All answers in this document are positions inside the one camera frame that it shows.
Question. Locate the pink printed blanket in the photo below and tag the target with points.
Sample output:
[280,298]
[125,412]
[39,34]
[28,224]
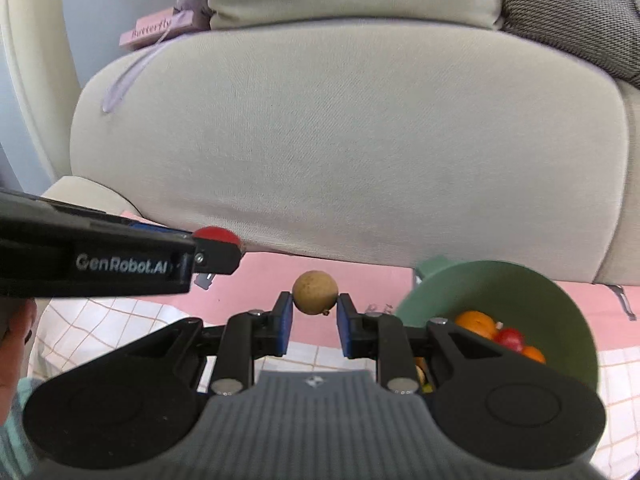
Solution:
[360,280]

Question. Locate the pink lettered box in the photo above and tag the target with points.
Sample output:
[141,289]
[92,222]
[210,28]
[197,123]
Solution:
[155,27]

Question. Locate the yellow round fruit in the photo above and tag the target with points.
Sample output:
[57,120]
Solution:
[426,386]

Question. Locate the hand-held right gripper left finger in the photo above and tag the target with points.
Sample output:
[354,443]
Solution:
[286,322]

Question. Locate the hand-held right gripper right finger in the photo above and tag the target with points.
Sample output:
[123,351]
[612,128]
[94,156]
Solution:
[342,327]

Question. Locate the person's left forearm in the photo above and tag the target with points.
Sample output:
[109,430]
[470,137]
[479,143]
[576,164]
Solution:
[15,350]

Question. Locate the mauve fuzzy object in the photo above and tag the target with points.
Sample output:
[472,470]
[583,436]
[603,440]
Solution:
[195,0]

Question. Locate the dark grey checkered cushion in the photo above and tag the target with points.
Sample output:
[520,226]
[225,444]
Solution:
[575,10]

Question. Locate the beige sofa seat cushion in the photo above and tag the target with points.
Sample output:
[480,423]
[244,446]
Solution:
[350,135]

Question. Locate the purple ribbon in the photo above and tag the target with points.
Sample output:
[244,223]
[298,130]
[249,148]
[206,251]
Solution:
[125,80]

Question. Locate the cream sofa cushion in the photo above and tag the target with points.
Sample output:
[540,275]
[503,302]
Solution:
[625,185]

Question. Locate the red cherry tomato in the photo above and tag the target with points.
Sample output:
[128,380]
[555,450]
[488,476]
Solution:
[510,338]
[215,233]

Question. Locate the orange mandarin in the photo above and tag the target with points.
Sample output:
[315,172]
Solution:
[475,322]
[419,364]
[534,355]

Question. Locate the green colander bowl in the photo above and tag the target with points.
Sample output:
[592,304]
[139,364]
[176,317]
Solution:
[525,290]

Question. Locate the brown longan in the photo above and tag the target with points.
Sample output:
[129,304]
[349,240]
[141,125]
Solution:
[312,292]

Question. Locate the cream sofa armrest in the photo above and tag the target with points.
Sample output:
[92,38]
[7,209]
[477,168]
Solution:
[35,85]

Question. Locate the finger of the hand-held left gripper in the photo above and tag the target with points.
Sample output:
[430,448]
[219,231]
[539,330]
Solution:
[215,257]

